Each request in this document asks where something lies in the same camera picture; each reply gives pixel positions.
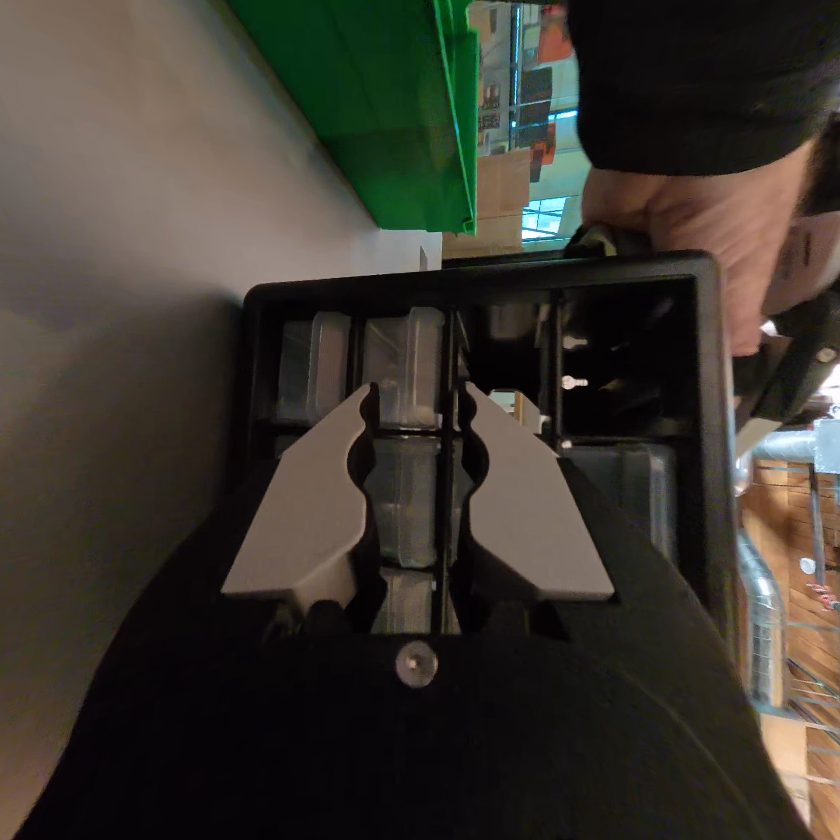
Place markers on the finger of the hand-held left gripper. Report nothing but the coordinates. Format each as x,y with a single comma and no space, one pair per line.
754,436

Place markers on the silver ceiling duct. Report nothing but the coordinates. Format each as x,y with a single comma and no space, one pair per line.
761,623

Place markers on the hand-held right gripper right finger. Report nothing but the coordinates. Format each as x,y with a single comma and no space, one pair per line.
538,518

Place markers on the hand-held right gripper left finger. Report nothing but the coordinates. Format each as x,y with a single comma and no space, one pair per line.
302,518

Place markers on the green plastic bin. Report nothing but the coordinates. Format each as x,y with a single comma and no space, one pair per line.
394,111

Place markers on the black drawer cabinet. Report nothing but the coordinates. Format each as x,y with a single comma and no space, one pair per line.
712,394

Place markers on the person's left hand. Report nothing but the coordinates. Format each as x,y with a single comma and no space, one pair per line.
722,223

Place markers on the person's left forearm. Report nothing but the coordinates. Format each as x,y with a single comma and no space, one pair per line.
709,79

